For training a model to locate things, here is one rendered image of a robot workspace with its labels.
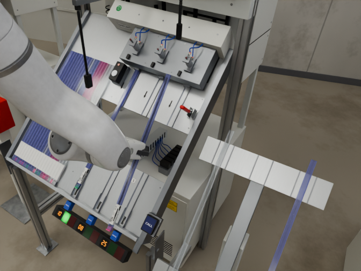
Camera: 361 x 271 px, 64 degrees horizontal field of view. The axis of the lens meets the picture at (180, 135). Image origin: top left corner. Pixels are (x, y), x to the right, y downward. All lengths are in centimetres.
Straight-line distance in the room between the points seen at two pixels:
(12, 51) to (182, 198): 93
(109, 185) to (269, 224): 125
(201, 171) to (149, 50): 59
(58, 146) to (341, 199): 209
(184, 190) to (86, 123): 78
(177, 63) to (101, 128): 52
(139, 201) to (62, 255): 95
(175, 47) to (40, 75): 62
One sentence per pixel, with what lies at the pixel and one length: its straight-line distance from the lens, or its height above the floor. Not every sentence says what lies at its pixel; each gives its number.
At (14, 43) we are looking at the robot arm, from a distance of 48.
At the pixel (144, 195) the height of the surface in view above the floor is 80.
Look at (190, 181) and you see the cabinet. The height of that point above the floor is 62.
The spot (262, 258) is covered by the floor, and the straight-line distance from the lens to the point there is 188.
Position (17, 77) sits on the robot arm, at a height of 135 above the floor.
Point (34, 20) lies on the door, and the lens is 470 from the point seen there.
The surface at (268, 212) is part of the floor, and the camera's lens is 209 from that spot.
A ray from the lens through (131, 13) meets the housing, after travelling 118.
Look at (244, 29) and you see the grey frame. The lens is 100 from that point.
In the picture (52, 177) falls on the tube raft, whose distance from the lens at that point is 119.
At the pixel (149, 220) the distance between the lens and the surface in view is 93.
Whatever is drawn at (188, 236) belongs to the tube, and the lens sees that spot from 82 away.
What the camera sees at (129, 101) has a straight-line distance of 110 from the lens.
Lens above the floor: 155
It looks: 38 degrees down
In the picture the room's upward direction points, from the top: 5 degrees clockwise
